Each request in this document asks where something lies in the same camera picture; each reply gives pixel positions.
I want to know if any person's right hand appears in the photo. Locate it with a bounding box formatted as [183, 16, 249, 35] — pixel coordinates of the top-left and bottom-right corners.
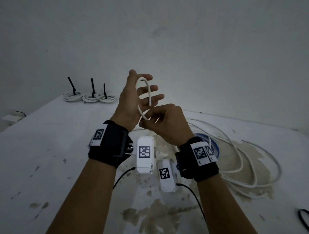
[139, 103, 195, 148]

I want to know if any person's left hand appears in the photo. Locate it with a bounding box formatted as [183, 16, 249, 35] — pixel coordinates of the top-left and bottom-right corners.
[110, 69, 165, 132]

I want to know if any short white cable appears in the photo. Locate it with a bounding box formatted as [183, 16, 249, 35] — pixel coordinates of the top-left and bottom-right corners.
[63, 91, 84, 102]
[135, 77, 153, 121]
[82, 93, 101, 104]
[99, 94, 116, 104]

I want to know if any blue cable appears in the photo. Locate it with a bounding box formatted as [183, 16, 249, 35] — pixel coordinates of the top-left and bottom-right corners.
[193, 133, 220, 158]

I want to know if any long white cable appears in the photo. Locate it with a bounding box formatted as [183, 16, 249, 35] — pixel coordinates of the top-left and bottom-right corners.
[130, 118, 282, 199]

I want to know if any black cable ties bunch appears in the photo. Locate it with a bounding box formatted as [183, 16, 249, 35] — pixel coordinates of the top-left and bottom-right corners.
[297, 208, 309, 232]

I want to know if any person's left forearm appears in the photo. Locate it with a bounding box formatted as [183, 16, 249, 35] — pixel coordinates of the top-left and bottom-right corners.
[46, 158, 116, 234]

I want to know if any person's right forearm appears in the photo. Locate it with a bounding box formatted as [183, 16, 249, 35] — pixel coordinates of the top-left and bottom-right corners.
[197, 173, 257, 234]

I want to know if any white checkered marker tag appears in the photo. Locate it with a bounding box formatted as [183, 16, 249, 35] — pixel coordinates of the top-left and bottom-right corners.
[89, 123, 108, 147]
[190, 141, 218, 167]

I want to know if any white power adapter box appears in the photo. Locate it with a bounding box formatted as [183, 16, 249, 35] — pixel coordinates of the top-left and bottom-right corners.
[1, 111, 26, 123]

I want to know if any black wrist strap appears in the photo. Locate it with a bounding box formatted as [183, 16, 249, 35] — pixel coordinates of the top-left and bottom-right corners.
[88, 120, 135, 169]
[175, 136, 220, 183]

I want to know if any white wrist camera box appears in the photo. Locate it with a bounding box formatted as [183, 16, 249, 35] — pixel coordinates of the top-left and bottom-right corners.
[136, 136, 156, 175]
[157, 158, 179, 193]

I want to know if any black camera cable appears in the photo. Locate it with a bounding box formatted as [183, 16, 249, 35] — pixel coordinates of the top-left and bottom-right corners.
[113, 167, 136, 190]
[176, 184, 207, 222]

